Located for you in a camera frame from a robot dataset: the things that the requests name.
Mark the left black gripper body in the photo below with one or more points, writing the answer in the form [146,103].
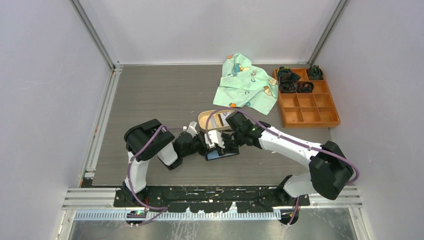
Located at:
[198,144]

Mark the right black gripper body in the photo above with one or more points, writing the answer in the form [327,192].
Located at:
[235,137]

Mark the black card holder wallet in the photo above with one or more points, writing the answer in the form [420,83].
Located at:
[212,153]

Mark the beige oval tray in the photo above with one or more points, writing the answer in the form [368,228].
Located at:
[205,117]

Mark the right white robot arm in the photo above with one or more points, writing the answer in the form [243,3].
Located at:
[328,169]

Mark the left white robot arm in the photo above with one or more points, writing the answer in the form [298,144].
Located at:
[152,139]

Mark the green cartoon print cloth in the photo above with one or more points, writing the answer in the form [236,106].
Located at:
[243,84]

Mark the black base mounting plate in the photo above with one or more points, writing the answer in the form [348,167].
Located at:
[207,199]

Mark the orange compartment tray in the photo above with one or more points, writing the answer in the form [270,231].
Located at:
[310,109]

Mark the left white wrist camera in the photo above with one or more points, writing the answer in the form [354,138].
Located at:
[191,128]

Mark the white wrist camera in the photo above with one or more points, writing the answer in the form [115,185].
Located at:
[214,139]
[191,128]

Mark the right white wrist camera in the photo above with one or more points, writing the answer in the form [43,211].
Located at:
[214,139]

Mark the aluminium cable duct rail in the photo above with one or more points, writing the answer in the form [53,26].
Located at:
[138,215]

